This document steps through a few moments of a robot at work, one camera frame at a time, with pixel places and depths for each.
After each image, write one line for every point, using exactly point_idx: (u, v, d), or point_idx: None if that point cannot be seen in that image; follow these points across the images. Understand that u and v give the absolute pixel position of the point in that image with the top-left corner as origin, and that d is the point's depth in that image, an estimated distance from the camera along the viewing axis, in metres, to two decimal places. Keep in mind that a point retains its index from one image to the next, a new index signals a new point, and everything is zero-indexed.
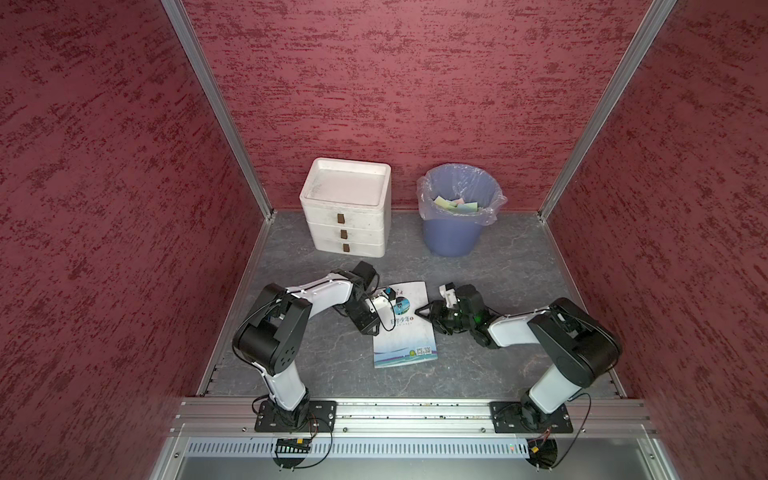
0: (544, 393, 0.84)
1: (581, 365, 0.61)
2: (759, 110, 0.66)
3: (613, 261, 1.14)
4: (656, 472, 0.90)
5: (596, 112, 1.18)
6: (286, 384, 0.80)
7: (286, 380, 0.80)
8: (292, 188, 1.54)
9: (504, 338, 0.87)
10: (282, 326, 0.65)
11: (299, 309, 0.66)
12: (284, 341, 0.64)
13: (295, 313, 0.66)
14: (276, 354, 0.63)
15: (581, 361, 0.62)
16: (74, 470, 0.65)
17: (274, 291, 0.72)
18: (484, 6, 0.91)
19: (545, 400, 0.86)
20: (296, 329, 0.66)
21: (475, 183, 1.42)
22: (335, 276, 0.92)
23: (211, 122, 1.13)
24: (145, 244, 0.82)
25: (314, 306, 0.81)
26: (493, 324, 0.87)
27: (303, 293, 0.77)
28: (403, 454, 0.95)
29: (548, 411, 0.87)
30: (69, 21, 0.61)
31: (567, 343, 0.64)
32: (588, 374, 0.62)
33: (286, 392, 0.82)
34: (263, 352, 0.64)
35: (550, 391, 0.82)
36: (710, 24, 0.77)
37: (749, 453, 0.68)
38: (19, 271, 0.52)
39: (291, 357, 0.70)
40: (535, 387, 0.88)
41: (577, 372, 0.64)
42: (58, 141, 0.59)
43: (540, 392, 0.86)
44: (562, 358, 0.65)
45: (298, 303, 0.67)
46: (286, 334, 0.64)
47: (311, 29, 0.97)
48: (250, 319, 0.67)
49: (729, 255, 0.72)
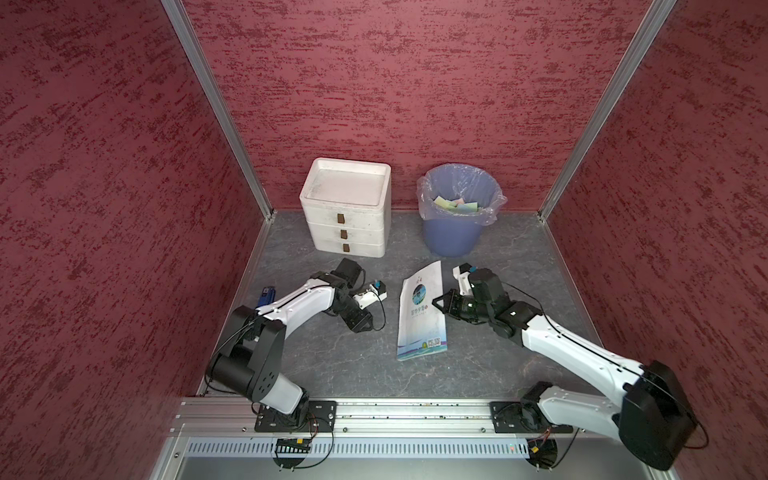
0: (558, 409, 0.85)
1: (664, 453, 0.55)
2: (759, 110, 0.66)
3: (613, 261, 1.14)
4: (656, 472, 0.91)
5: (596, 112, 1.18)
6: (278, 396, 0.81)
7: (276, 392, 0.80)
8: (291, 188, 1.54)
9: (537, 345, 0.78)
10: (255, 354, 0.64)
11: (271, 335, 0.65)
12: (259, 369, 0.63)
13: (267, 339, 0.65)
14: (253, 382, 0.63)
15: (666, 449, 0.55)
16: (75, 470, 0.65)
17: (242, 313, 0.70)
18: (485, 6, 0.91)
19: (553, 411, 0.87)
20: (270, 355, 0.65)
21: (475, 183, 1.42)
22: (313, 284, 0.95)
23: (211, 122, 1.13)
24: (145, 244, 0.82)
25: (292, 322, 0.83)
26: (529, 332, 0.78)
27: (277, 313, 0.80)
28: (403, 454, 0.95)
29: (554, 421, 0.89)
30: (69, 21, 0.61)
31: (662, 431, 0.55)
32: (664, 459, 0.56)
33: (279, 402, 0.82)
34: (239, 383, 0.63)
35: (568, 411, 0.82)
36: (711, 24, 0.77)
37: (749, 453, 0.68)
38: (19, 271, 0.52)
39: (274, 379, 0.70)
40: (548, 399, 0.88)
41: (650, 452, 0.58)
42: (59, 141, 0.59)
43: (554, 407, 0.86)
44: (641, 437, 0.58)
45: (267, 328, 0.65)
46: (261, 363, 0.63)
47: (311, 29, 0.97)
48: (220, 351, 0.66)
49: (729, 255, 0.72)
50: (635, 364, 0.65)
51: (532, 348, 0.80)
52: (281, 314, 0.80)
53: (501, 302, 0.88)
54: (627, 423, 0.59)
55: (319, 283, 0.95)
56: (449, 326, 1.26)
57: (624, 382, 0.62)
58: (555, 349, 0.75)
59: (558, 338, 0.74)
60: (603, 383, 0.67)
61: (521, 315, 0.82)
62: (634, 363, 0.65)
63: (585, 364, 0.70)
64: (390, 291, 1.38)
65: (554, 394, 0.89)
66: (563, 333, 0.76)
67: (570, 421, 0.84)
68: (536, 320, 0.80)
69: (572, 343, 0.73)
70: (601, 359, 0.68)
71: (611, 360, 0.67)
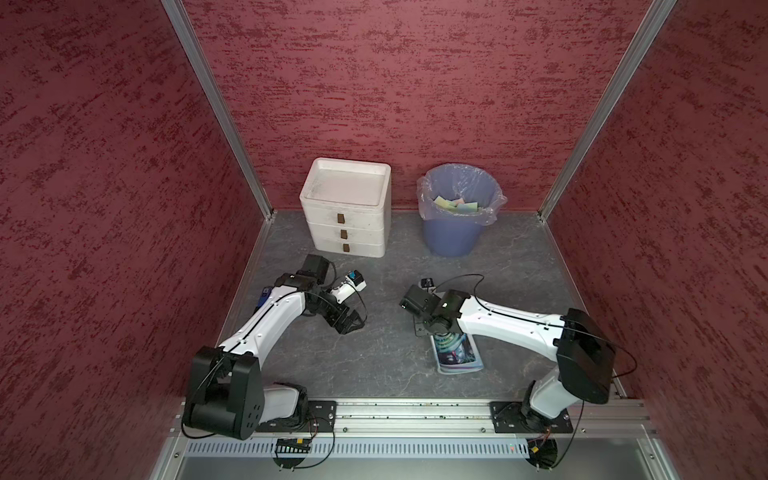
0: (546, 402, 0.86)
1: (602, 391, 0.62)
2: (759, 110, 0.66)
3: (613, 261, 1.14)
4: (656, 472, 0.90)
5: (596, 112, 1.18)
6: (272, 408, 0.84)
7: (268, 406, 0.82)
8: (291, 188, 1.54)
9: (475, 328, 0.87)
10: (233, 394, 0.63)
11: (244, 377, 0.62)
12: (241, 411, 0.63)
13: (240, 377, 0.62)
14: (238, 422, 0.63)
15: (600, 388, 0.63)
16: (75, 470, 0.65)
17: (207, 354, 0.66)
18: (484, 6, 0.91)
19: (546, 407, 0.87)
20: (249, 395, 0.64)
21: (475, 183, 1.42)
22: (278, 296, 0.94)
23: (211, 122, 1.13)
24: (145, 244, 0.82)
25: (266, 340, 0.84)
26: (465, 318, 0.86)
27: (247, 343, 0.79)
28: (403, 454, 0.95)
29: (551, 415, 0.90)
30: (69, 21, 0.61)
31: (596, 374, 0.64)
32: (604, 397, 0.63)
33: (275, 412, 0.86)
34: (224, 423, 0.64)
35: (547, 397, 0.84)
36: (711, 24, 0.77)
37: (749, 453, 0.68)
38: (19, 271, 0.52)
39: (261, 405, 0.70)
40: (534, 397, 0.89)
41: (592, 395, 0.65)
42: (59, 141, 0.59)
43: (542, 401, 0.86)
44: (583, 386, 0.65)
45: (237, 369, 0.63)
46: (241, 405, 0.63)
47: (312, 29, 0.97)
48: (193, 396, 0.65)
49: (729, 255, 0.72)
50: (558, 319, 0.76)
51: (472, 331, 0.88)
52: (249, 345, 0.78)
53: (430, 303, 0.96)
54: (567, 377, 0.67)
55: (284, 293, 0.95)
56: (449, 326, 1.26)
57: (553, 339, 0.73)
58: (489, 327, 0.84)
59: (490, 316, 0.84)
60: (537, 344, 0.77)
61: (453, 305, 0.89)
62: (557, 318, 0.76)
63: (519, 333, 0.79)
64: (390, 291, 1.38)
65: (535, 389, 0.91)
66: (493, 309, 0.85)
67: (561, 406, 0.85)
68: (467, 305, 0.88)
69: (501, 317, 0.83)
70: (530, 323, 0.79)
71: (538, 322, 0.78)
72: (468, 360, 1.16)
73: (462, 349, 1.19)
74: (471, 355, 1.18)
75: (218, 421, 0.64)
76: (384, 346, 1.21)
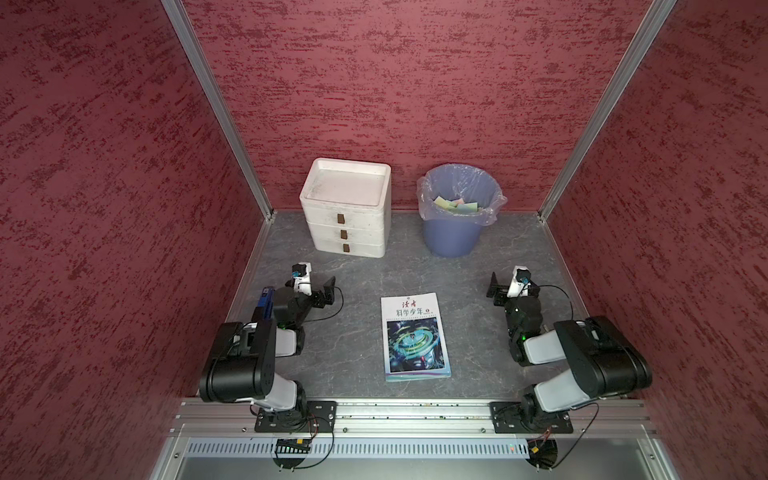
0: (551, 392, 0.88)
1: (593, 366, 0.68)
2: (759, 110, 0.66)
3: (613, 261, 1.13)
4: (655, 472, 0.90)
5: (596, 112, 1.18)
6: (278, 389, 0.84)
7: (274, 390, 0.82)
8: (291, 188, 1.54)
9: (538, 353, 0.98)
10: (257, 345, 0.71)
11: (267, 327, 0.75)
12: (262, 353, 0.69)
13: (265, 328, 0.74)
14: (257, 372, 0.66)
15: (593, 365, 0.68)
16: (74, 470, 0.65)
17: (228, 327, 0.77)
18: (485, 6, 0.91)
19: (548, 398, 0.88)
20: (270, 343, 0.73)
21: (475, 183, 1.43)
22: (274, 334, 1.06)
23: (211, 122, 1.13)
24: (145, 244, 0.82)
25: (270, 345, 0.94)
26: (528, 340, 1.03)
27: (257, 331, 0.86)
28: (403, 454, 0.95)
29: (547, 409, 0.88)
30: (69, 21, 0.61)
31: (591, 351, 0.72)
32: (596, 379, 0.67)
33: (279, 399, 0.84)
34: (243, 373, 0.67)
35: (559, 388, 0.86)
36: (710, 24, 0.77)
37: (749, 454, 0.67)
38: (19, 271, 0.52)
39: (271, 374, 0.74)
40: (541, 383, 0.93)
41: (589, 378, 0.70)
42: (59, 141, 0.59)
43: (548, 389, 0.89)
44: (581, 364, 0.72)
45: (263, 323, 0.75)
46: (263, 350, 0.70)
47: (312, 29, 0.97)
48: (215, 357, 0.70)
49: (729, 255, 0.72)
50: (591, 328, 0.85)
51: (533, 352, 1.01)
52: None
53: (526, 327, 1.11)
54: (571, 353, 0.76)
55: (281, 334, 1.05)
56: (449, 326, 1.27)
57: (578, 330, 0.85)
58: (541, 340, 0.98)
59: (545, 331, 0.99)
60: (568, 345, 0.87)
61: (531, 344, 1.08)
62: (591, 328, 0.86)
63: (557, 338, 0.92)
64: (390, 291, 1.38)
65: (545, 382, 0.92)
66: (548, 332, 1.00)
67: (560, 403, 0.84)
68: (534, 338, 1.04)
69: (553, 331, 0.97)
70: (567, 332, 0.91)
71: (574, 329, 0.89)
72: (437, 367, 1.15)
73: (432, 355, 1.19)
74: (440, 361, 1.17)
75: (239, 372, 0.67)
76: (384, 347, 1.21)
